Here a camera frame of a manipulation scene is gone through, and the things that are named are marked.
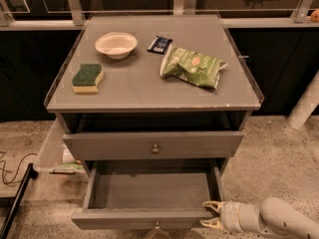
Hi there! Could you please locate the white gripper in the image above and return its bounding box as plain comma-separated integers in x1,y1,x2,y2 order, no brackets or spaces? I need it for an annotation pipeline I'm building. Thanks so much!
199,201,263,233

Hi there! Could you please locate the grey drawer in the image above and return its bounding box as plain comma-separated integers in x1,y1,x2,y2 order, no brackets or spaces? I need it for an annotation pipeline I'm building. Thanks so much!
72,159,223,230
63,131,243,160

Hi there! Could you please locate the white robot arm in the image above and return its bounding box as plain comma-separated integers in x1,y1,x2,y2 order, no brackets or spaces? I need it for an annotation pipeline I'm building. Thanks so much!
200,197,319,239

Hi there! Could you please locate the grey top drawer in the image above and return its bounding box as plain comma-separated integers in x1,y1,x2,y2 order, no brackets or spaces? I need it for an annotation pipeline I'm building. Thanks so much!
63,131,243,160

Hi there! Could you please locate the grey drawer cabinet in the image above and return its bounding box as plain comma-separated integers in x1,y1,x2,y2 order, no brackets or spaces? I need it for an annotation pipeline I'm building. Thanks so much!
43,13,264,177

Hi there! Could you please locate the white pipe leg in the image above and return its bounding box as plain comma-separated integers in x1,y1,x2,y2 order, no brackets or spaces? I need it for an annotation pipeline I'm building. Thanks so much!
287,71,319,129

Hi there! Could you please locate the green chip bag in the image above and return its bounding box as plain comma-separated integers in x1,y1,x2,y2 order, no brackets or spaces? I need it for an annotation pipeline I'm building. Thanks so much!
159,46,227,89

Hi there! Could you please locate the dark blue snack packet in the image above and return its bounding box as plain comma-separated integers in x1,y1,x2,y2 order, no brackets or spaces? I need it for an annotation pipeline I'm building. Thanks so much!
148,36,172,54

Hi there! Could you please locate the green yellow sponge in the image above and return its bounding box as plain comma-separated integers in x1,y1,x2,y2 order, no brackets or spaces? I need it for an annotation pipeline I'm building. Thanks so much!
72,64,104,94

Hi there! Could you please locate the white paper bowl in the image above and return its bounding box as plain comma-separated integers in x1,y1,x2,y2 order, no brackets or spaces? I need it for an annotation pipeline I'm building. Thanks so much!
95,32,138,60

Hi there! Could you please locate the orange fruit on ledge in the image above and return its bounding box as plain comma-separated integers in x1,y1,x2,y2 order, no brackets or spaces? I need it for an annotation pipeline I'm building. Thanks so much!
310,9,319,22

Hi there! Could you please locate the black floor cable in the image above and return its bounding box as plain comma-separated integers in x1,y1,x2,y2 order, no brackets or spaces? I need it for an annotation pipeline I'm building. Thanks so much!
0,150,38,186

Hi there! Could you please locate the black metal frame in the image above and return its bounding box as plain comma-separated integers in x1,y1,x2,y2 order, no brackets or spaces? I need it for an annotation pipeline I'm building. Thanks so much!
0,163,38,239

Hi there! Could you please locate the metal railing bracket centre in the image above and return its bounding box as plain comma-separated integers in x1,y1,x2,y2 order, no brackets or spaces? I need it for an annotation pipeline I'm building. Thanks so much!
172,0,197,15

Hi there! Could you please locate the metal railing bracket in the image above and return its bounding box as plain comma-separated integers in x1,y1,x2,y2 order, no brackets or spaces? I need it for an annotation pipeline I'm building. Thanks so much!
172,0,197,15
67,0,85,26
290,0,313,23

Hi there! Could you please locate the metal railing bracket right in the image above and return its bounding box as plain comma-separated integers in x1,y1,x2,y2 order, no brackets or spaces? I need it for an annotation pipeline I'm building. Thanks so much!
290,0,313,23

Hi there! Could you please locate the metal railing bracket left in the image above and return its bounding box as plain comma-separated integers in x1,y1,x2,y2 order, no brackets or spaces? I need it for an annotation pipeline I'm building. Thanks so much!
67,0,85,26

